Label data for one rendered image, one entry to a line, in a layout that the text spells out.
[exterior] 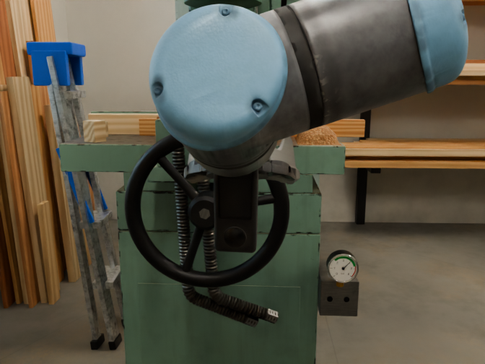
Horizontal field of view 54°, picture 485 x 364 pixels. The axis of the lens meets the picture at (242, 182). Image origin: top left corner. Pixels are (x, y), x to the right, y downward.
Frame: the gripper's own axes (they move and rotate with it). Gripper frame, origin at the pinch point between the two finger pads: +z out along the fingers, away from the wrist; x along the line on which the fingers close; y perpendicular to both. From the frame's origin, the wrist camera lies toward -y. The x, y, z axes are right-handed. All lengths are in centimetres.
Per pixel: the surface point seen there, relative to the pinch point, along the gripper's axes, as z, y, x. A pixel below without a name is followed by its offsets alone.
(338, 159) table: 31.7, 9.2, -17.8
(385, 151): 224, 51, -75
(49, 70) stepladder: 89, 50, 73
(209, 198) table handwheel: 14.4, -1.0, 6.3
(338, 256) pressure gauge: 32.0, -10.3, -17.7
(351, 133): 45, 18, -23
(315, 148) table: 30.9, 11.4, -13.0
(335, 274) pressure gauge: 33.6, -14.0, -17.3
